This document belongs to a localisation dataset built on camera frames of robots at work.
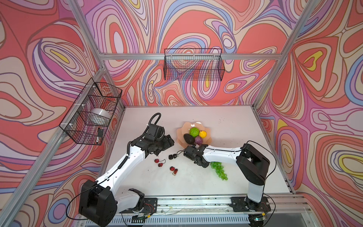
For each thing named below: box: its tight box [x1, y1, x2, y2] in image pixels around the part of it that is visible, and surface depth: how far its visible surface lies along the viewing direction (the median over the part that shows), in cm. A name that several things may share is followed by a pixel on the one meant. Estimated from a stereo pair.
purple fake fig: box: [194, 135, 203, 146], surface depth 95 cm
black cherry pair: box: [168, 153, 178, 160], surface depth 92 cm
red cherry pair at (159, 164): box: [154, 158, 166, 167], surface depth 90 cm
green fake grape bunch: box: [209, 161, 228, 181], surface depth 85 cm
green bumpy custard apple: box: [189, 126, 200, 138], surface depth 98 cm
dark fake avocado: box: [183, 133, 196, 146], surface depth 97 cm
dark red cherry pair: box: [169, 165, 179, 175], surface depth 86 cm
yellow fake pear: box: [198, 130, 208, 139], surface depth 98 cm
